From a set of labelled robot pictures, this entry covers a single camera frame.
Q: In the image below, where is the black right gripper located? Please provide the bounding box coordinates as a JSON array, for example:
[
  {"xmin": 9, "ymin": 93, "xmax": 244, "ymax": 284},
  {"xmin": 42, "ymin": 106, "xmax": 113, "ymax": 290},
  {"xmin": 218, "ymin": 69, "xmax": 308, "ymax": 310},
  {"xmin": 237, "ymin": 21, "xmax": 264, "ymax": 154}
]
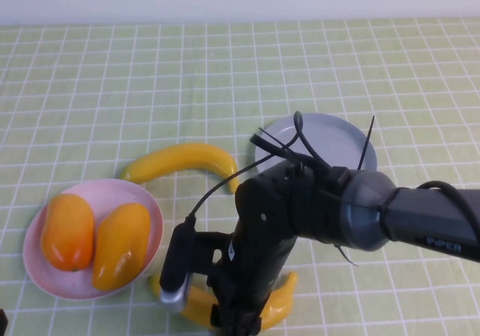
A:
[{"xmin": 209, "ymin": 234, "xmax": 297, "ymax": 336}]

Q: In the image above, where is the yellow banana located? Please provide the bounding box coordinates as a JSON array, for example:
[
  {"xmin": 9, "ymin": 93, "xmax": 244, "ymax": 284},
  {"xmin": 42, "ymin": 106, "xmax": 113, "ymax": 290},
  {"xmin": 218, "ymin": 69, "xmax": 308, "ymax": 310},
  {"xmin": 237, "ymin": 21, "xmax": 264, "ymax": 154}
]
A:
[
  {"xmin": 148, "ymin": 271, "xmax": 299, "ymax": 332},
  {"xmin": 119, "ymin": 142, "xmax": 241, "ymax": 195}
]

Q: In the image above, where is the orange mango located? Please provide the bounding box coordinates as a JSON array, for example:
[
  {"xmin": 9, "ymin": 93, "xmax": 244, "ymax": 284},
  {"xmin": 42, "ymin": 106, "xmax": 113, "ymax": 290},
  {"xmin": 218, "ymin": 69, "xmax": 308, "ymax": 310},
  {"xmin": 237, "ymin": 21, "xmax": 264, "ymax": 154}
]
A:
[{"xmin": 40, "ymin": 193, "xmax": 95, "ymax": 272}]

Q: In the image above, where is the yellow mango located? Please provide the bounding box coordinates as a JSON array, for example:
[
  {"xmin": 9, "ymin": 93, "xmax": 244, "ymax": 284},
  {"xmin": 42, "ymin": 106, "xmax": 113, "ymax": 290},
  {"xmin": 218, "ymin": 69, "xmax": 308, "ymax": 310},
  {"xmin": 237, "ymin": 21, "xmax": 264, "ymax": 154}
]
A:
[{"xmin": 91, "ymin": 202, "xmax": 152, "ymax": 291}]

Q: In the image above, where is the pink round plate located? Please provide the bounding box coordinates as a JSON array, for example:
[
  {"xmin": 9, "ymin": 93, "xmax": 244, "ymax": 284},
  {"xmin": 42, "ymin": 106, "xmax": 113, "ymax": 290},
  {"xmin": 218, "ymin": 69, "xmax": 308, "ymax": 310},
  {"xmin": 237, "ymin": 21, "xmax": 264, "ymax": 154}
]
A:
[{"xmin": 22, "ymin": 178, "xmax": 165, "ymax": 302}]

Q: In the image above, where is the grey-blue round plate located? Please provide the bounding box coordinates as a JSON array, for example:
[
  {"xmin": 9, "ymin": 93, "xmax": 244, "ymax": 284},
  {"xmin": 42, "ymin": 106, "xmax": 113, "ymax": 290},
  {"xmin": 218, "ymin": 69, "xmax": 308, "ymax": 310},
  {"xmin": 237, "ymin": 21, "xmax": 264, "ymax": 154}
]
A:
[{"xmin": 254, "ymin": 112, "xmax": 378, "ymax": 182}]

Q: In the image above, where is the black zip tie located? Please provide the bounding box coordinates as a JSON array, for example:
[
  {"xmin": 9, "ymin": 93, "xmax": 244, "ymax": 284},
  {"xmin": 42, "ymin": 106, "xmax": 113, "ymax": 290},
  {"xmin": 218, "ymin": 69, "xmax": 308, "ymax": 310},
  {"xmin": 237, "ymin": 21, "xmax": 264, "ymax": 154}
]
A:
[
  {"xmin": 358, "ymin": 115, "xmax": 376, "ymax": 172},
  {"xmin": 334, "ymin": 242, "xmax": 359, "ymax": 268}
]

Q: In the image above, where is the green checked tablecloth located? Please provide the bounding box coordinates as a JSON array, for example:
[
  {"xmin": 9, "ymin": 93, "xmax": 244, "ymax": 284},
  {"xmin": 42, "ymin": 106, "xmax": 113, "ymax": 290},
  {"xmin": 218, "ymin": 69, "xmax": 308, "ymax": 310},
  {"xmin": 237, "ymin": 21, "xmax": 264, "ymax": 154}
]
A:
[{"xmin": 0, "ymin": 16, "xmax": 480, "ymax": 336}]

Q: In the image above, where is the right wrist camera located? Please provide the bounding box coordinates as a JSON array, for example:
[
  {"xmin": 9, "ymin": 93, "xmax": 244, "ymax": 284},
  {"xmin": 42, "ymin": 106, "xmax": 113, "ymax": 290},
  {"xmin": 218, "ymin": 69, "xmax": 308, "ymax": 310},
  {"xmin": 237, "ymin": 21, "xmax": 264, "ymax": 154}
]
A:
[{"xmin": 159, "ymin": 221, "xmax": 198, "ymax": 313}]

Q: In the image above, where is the black right camera cable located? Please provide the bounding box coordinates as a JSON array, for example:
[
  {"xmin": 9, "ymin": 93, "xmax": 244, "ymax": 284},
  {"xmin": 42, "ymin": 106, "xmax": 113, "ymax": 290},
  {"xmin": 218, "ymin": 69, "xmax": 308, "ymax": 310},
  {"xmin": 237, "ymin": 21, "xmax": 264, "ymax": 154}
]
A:
[{"xmin": 183, "ymin": 151, "xmax": 480, "ymax": 239}]

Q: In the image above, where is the black looped right arm cable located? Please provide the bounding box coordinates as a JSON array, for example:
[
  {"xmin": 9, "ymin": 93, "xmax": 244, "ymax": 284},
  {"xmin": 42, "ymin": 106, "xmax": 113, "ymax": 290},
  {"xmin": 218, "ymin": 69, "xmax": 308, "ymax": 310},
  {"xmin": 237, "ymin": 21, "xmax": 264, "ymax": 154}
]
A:
[{"xmin": 249, "ymin": 110, "xmax": 350, "ymax": 187}]

